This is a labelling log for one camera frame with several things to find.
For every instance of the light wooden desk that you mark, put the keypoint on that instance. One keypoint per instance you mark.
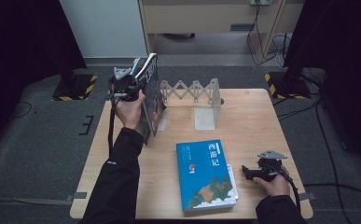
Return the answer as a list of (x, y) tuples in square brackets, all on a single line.
[(200, 18)]

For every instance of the black curtain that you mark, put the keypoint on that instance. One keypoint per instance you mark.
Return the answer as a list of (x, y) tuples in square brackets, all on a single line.
[(349, 62)]

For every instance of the black stand with striped base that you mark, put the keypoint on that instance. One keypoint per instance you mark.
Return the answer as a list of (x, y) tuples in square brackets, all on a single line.
[(288, 88), (75, 90)]

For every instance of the grey tape strip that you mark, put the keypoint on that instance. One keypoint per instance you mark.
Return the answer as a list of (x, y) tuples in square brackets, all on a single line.
[(307, 196), (75, 196)]

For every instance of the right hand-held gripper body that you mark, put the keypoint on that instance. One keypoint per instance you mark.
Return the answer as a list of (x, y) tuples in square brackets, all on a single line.
[(268, 168)]

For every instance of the magazine with portrait cover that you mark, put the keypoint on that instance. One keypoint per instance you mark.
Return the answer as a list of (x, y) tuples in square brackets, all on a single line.
[(138, 67)]

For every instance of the blue book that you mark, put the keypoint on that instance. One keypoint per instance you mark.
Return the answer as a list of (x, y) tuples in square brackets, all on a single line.
[(203, 174)]

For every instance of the person's right hand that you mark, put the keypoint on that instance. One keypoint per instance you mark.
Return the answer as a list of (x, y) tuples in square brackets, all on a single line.
[(276, 187)]

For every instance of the white power strip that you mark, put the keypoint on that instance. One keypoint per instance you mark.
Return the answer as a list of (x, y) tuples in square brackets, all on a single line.
[(260, 2)]

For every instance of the white panel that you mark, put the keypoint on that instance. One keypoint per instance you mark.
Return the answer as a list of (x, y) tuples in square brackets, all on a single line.
[(106, 28)]

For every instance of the person's left hand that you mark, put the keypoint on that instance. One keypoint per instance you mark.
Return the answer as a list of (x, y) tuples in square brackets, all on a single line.
[(131, 112)]

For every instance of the grey metal expandable bookend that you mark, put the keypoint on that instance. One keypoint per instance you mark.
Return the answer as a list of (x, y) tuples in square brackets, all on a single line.
[(204, 119)]

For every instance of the dark cover magazine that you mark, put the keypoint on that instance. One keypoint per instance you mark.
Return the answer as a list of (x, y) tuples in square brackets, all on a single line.
[(153, 99)]

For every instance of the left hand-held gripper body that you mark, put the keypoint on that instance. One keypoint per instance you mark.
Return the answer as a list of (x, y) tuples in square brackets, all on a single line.
[(123, 89)]

